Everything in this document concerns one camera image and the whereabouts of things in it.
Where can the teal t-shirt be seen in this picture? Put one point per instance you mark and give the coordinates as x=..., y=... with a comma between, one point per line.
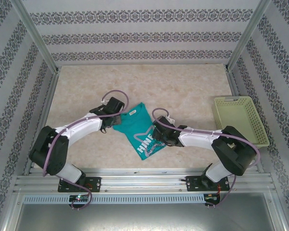
x=135, y=130

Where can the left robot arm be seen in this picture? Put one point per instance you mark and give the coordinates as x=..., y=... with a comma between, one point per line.
x=82, y=126

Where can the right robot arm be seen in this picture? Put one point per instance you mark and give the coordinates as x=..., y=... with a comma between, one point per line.
x=197, y=139

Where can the small controller board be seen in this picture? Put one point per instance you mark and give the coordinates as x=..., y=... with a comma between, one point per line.
x=79, y=198
x=212, y=197

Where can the pale green plastic basket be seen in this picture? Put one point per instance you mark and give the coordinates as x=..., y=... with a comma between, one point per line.
x=240, y=113

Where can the grey metal panel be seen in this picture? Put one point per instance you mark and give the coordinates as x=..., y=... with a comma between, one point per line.
x=144, y=216

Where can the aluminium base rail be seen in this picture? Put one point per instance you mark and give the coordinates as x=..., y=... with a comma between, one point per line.
x=144, y=183

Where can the aluminium frame post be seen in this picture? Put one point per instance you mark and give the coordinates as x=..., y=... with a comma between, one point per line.
x=246, y=36
x=41, y=41

